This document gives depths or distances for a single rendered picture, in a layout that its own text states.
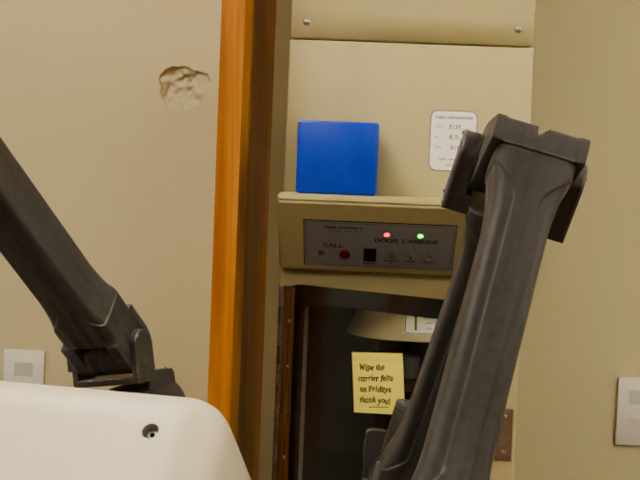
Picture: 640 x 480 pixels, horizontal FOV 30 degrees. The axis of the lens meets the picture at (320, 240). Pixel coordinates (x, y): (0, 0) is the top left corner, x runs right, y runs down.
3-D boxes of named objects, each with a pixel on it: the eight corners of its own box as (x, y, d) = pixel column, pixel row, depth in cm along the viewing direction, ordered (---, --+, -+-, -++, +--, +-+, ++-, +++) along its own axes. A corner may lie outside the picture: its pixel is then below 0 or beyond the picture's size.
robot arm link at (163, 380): (63, 336, 126) (133, 330, 123) (119, 325, 137) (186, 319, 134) (75, 449, 126) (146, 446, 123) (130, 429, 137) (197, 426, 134)
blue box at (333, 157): (299, 191, 157) (302, 123, 156) (375, 195, 157) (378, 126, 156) (295, 192, 147) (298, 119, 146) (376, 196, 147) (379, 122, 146)
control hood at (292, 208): (279, 267, 158) (282, 190, 158) (524, 277, 157) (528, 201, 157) (272, 273, 147) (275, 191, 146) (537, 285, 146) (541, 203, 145)
